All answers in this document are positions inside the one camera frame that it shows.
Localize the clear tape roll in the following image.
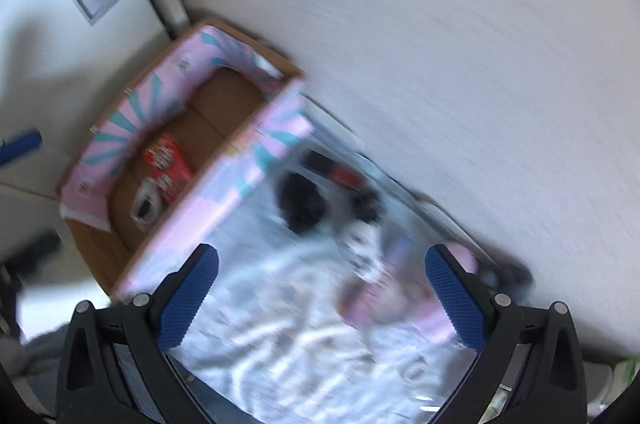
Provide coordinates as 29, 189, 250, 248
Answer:
398, 356, 437, 389

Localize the panda sock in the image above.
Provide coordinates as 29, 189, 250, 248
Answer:
130, 177, 164, 228
338, 221, 384, 283

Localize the red milk carton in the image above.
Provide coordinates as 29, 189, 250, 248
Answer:
143, 133, 194, 205

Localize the cardboard box with pink lining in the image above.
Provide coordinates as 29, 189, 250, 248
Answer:
58, 19, 311, 301

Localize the purple long cosmetic box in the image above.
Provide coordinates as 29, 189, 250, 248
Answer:
385, 236, 413, 275

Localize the black and red lens tube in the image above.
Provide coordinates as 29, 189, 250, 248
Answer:
302, 150, 383, 223

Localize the black hair scrunchie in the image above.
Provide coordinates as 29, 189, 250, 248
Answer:
277, 173, 329, 235

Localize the white tray table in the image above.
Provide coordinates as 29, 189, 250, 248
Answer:
304, 98, 532, 285

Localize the white door with grey handle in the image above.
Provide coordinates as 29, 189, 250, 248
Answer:
1, 0, 190, 203

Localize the floral light blue cloth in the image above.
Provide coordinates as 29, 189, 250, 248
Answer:
167, 123, 482, 424

